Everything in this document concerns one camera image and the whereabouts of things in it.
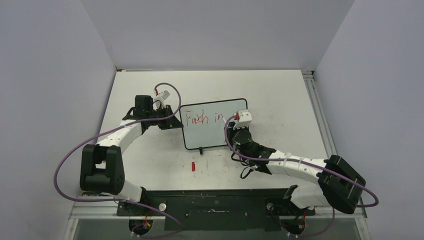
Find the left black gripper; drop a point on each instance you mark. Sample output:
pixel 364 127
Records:
pixel 171 122

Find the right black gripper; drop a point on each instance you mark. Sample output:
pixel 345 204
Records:
pixel 231 131

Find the small black-framed whiteboard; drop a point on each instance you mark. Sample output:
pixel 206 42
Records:
pixel 204 123

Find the red marker cap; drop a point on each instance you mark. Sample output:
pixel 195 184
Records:
pixel 193 166

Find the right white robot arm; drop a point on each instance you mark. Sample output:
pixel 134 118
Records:
pixel 334 182

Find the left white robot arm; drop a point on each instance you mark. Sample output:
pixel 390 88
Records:
pixel 102 169

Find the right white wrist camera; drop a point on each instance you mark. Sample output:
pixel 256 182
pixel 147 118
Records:
pixel 242 119

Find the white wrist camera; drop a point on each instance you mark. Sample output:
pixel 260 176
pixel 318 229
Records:
pixel 161 96
pixel 242 119

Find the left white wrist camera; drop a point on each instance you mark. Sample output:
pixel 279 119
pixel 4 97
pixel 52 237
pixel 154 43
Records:
pixel 161 96

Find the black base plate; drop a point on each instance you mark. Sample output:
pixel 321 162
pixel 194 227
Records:
pixel 219 210

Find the aluminium frame rail right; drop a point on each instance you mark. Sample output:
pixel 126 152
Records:
pixel 318 112

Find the aluminium frame rail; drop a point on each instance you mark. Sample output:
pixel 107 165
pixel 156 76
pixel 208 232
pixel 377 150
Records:
pixel 318 112
pixel 98 210

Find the aluminium frame rail front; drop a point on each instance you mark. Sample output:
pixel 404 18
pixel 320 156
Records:
pixel 98 210

